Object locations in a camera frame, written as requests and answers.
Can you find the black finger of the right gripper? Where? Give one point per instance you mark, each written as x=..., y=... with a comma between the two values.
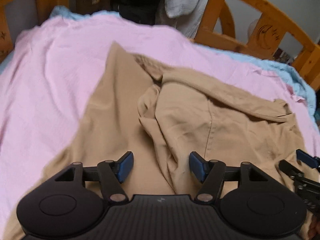
x=312, y=162
x=305, y=188

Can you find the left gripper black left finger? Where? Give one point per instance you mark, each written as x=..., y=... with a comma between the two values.
x=112, y=174

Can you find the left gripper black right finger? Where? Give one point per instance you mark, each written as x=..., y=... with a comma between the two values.
x=210, y=174

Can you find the tan hooded jacket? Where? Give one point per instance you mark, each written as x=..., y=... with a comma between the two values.
x=162, y=114

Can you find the light blue bed sheet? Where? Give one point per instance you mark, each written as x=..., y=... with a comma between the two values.
x=287, y=73

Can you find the pink bed sheet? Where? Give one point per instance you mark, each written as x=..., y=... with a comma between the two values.
x=49, y=77

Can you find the grey white towel on rail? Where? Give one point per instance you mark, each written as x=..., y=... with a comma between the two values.
x=187, y=2

